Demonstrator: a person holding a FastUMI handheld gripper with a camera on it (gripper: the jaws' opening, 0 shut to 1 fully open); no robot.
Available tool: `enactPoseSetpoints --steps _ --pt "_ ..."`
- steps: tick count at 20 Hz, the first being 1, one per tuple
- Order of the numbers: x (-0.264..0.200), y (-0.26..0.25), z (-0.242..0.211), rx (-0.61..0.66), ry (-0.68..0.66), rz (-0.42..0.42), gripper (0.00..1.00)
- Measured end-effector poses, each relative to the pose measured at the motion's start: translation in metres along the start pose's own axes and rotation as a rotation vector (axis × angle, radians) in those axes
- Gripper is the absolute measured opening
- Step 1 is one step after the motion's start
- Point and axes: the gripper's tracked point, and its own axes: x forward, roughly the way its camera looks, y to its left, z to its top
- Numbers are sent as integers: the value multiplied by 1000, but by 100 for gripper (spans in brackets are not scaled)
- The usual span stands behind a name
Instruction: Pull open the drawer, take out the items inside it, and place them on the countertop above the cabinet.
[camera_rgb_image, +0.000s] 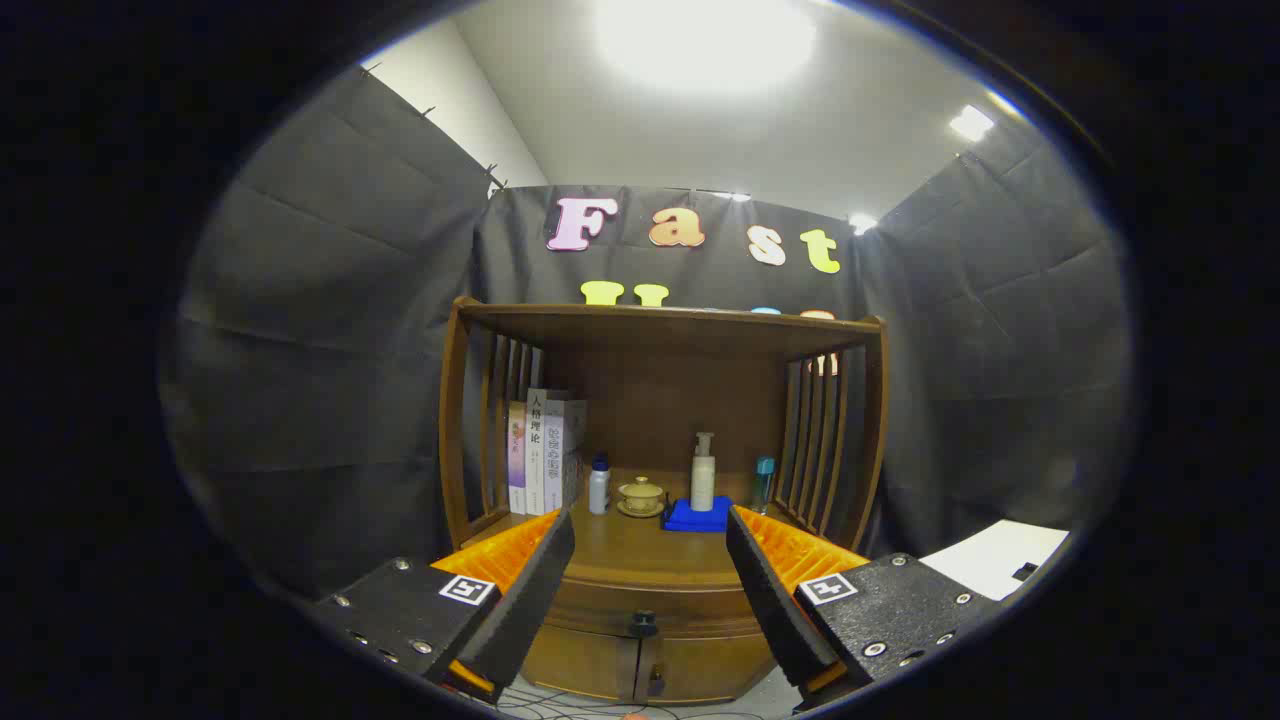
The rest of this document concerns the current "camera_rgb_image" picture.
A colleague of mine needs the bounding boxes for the floor cables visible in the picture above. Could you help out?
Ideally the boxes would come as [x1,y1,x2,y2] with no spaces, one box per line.
[495,685,801,720]

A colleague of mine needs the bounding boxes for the pink purple book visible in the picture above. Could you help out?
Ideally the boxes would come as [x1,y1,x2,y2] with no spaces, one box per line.
[508,401,528,516]

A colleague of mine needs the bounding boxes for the yellow lidded tea cup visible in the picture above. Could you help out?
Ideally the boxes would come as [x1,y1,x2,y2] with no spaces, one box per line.
[616,476,667,519]

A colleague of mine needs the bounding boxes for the small ceiling light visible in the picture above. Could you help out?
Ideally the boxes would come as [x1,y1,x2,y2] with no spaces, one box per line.
[948,104,996,143]

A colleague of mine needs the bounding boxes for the blue folded cloth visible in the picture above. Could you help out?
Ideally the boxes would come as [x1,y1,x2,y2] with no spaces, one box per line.
[662,496,735,533]

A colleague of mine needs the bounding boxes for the white grey storage unit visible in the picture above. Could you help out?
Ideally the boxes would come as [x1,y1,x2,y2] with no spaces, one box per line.
[918,519,1071,601]

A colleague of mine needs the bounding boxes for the white pump bottle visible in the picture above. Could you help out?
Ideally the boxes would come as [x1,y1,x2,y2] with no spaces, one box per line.
[690,432,717,513]

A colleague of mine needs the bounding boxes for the large round ceiling light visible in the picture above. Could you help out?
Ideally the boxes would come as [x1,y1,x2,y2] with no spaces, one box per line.
[595,0,816,96]

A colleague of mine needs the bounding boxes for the wooden cabinet door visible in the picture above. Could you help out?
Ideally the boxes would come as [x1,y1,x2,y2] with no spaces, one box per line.
[637,632,776,706]
[520,625,641,701]

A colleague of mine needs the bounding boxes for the wooden cabinet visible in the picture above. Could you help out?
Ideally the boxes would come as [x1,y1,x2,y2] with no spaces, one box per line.
[438,296,891,707]

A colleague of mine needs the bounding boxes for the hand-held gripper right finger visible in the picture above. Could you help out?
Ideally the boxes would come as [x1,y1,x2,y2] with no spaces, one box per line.
[725,505,1004,713]

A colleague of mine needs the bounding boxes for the thick white patterned book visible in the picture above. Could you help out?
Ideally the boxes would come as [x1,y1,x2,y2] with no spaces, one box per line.
[543,398,588,513]

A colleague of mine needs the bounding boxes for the wooden countertop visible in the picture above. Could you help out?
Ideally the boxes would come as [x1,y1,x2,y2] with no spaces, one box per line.
[462,468,873,591]

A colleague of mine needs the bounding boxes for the thin white book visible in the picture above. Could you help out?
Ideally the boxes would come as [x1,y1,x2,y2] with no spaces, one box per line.
[526,388,549,516]

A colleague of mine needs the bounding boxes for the wooden drawer with black knob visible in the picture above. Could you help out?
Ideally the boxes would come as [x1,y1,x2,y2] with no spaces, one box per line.
[548,572,776,641]

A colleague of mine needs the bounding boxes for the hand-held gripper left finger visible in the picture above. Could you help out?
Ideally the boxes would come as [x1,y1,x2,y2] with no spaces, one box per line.
[312,508,577,703]

